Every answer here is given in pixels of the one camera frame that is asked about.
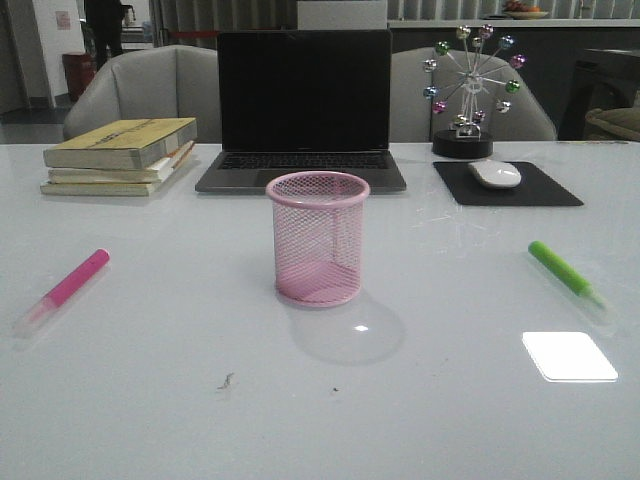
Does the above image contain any pink mesh pen holder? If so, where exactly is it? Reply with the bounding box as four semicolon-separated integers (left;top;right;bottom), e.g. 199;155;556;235
266;171;370;307

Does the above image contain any middle cream book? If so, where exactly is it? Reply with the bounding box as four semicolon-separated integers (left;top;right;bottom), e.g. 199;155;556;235
48;141;195;184

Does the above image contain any fruit bowl on counter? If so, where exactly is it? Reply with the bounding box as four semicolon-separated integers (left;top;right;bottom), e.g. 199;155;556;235
502;0;548;20

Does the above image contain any cream book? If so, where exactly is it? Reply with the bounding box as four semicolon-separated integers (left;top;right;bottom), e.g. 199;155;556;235
40;158;189;197
48;141;195;184

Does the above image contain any black mouse pad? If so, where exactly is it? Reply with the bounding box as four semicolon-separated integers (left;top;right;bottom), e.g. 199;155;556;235
432;161;583;207

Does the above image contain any pink highlighter pen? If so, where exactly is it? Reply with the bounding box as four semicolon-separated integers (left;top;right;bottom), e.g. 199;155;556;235
12;248;110;339

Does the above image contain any person in dark clothes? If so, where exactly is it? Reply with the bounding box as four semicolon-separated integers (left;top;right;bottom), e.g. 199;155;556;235
84;0;124;70

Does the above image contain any red trash bin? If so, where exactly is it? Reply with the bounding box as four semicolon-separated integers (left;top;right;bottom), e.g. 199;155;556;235
62;52;96;101

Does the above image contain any grey laptop computer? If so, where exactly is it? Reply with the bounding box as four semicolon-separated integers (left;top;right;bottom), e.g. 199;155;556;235
195;30;406;195

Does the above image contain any right grey armchair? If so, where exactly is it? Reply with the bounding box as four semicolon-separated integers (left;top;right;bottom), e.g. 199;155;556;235
389;47;556;142

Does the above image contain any white computer mouse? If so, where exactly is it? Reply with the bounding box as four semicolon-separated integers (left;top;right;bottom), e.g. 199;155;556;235
468;159;522;189

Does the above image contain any ferris wheel desk ornament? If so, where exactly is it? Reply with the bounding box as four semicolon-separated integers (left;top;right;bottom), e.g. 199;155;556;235
423;23;521;160

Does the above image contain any grey armchair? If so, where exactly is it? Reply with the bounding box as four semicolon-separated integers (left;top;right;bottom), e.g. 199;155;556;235
389;47;556;142
63;45;222;143

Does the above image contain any bottom cream book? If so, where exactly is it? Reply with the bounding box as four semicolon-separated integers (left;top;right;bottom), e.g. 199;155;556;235
40;158;189;197

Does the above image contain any olive cushion seat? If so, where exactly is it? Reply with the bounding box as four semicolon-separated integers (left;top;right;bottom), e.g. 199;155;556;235
585;107;639;142

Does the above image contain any top yellow book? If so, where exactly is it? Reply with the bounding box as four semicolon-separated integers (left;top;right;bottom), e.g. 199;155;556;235
43;117;197;170

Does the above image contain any green highlighter pen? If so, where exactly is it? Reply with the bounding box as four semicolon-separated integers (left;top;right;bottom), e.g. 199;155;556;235
528;240;613;324

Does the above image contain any left grey armchair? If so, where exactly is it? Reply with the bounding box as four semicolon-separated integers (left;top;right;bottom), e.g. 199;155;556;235
63;45;222;143

